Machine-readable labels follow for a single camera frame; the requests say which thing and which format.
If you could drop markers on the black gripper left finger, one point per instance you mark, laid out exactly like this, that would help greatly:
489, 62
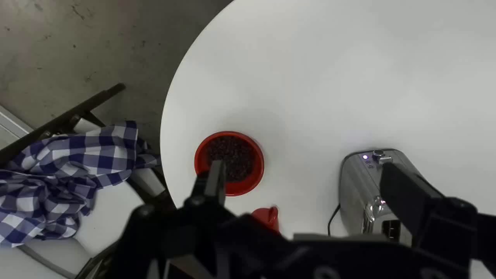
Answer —
216, 180

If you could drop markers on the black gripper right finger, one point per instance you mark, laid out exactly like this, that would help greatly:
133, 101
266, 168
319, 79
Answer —
409, 194

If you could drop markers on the silver two-slot toaster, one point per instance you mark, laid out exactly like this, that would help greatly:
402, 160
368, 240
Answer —
359, 191

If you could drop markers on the red round bowl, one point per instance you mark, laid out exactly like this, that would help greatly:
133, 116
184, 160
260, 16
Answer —
203, 155

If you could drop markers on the dark coffee beans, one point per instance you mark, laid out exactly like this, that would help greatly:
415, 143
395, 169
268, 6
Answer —
235, 152

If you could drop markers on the small red object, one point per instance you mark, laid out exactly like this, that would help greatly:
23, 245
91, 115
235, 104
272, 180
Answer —
268, 217

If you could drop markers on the blue white checkered cloth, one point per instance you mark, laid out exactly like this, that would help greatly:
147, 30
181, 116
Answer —
57, 175

